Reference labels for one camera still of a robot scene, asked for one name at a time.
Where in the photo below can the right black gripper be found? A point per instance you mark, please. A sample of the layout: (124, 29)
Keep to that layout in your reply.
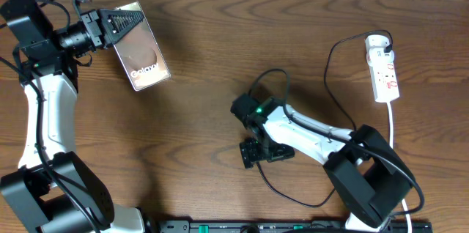
(250, 155)

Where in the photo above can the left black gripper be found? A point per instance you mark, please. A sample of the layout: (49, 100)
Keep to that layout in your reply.
(103, 34)

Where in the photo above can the Galaxy S25 Ultra smartphone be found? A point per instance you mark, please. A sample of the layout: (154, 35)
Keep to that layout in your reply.
(140, 54)

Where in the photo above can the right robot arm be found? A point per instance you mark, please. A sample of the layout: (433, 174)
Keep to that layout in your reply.
(369, 177)

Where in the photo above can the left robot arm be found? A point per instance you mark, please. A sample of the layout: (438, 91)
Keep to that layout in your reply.
(53, 190)

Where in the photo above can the white USB charger adapter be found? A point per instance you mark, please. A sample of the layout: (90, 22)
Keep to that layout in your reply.
(378, 41)

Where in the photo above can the white power strip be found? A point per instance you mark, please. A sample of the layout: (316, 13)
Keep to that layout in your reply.
(383, 75)

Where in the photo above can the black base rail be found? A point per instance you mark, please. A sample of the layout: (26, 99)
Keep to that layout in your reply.
(249, 226)

